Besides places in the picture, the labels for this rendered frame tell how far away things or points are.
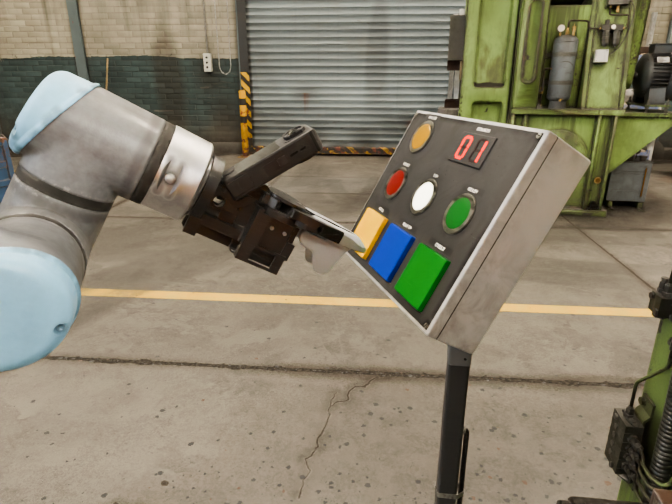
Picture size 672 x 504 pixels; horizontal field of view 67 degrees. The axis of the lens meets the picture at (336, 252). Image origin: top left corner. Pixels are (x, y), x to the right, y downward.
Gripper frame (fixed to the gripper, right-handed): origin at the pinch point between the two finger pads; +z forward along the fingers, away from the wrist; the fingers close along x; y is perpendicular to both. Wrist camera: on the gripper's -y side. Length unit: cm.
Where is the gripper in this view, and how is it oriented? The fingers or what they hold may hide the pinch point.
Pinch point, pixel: (358, 240)
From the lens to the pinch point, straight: 62.4
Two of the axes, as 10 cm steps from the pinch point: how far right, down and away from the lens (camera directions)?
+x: 3.0, 3.2, -9.0
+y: -4.8, 8.6, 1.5
